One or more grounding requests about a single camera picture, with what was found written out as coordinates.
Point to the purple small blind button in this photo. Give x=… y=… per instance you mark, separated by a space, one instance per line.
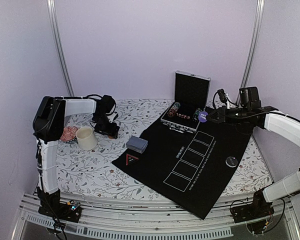
x=202 y=117

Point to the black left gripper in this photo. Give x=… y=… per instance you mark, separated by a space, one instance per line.
x=113 y=131

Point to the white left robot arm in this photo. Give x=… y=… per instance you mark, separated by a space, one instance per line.
x=48 y=126

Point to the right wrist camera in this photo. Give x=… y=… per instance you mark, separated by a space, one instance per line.
x=223 y=97

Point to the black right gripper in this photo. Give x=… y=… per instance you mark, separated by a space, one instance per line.
x=223 y=115

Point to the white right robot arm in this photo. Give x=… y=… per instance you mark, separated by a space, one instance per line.
x=287 y=127

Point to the triangular all in button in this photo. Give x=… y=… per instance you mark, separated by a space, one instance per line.
x=131 y=159

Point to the cream cylindrical cup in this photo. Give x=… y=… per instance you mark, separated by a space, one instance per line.
x=86 y=138

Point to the black white dealer button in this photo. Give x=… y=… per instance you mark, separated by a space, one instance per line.
x=231 y=162

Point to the aluminium poker chip case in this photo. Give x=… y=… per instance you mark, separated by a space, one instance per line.
x=191 y=91

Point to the red dice row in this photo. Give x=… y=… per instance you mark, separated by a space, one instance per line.
x=183 y=116

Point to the right aluminium frame post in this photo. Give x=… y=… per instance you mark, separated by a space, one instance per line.
x=258 y=17

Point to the left aluminium frame post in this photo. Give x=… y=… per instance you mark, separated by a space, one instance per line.
x=52 y=13

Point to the front aluminium rail base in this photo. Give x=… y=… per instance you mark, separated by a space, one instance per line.
x=120 y=219

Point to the black poker table mat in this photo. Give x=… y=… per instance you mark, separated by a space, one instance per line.
x=188 y=168

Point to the green blue black chip row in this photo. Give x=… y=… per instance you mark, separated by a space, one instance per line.
x=195 y=116

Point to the blue playing card deck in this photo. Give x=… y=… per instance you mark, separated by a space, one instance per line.
x=137 y=144

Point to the aluminium frame post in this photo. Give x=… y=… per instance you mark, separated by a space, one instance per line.
x=258 y=17
x=52 y=13

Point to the red patterned small bowl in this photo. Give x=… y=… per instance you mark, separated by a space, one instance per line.
x=69 y=134

